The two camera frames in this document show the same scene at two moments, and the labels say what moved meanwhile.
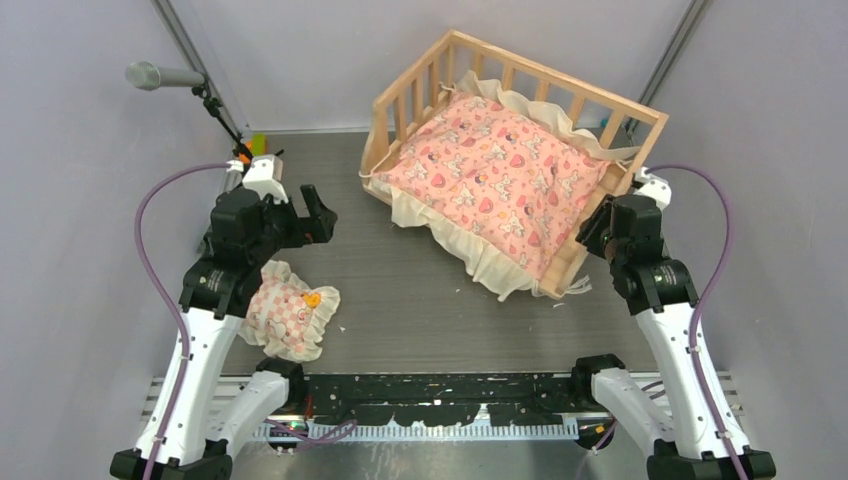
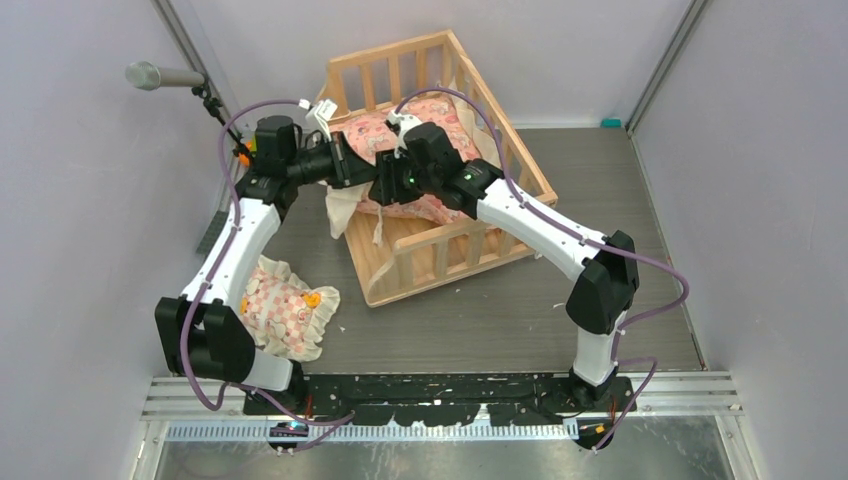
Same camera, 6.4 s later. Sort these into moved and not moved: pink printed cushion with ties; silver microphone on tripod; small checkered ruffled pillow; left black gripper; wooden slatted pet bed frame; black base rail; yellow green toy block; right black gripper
Moved: pink printed cushion with ties; right black gripper; left black gripper; wooden slatted pet bed frame
Not moved: yellow green toy block; silver microphone on tripod; black base rail; small checkered ruffled pillow
